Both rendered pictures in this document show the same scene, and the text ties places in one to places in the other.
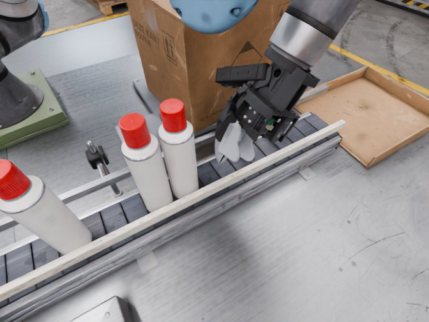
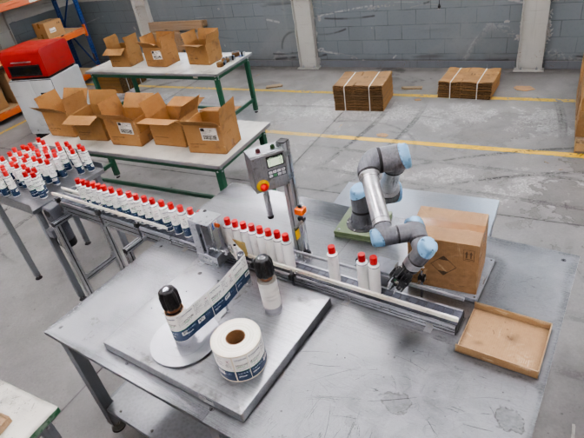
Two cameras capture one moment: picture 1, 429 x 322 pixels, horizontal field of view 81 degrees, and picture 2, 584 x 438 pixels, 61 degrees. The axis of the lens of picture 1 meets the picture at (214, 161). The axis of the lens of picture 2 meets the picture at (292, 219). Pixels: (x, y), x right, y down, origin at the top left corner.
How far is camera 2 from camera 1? 1.87 m
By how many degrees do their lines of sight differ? 52
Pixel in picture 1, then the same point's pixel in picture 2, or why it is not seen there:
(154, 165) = (361, 269)
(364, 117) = (499, 340)
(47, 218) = (332, 263)
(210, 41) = not seen: hidden behind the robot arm
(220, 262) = (361, 320)
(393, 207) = (436, 365)
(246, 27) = (441, 249)
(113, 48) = not seen: hidden behind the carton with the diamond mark
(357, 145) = (467, 342)
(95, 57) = not seen: hidden behind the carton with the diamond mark
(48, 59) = (406, 206)
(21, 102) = (368, 225)
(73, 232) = (335, 273)
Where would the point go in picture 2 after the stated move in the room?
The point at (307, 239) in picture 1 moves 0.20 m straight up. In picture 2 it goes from (392, 341) to (390, 306)
